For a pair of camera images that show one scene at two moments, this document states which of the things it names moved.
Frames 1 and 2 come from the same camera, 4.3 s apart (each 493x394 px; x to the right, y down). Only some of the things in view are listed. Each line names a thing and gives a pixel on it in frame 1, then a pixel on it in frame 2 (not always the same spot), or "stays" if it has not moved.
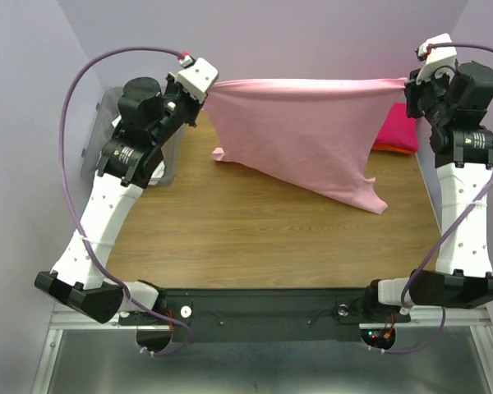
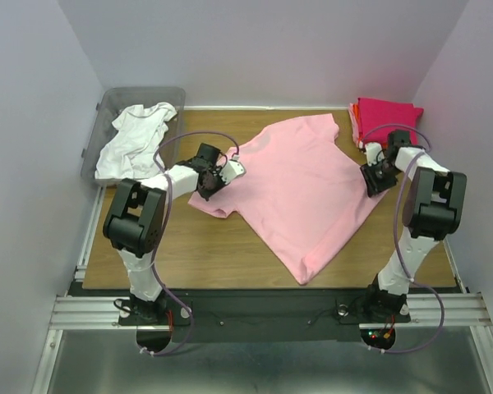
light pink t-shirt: x=319 y=132 -> x=292 y=189
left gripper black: x=172 y=85 -> x=206 y=195
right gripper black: x=416 y=90 -> x=373 y=185
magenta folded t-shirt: x=398 y=130 stays
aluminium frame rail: x=65 y=318 stays
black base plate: x=321 y=314 stays
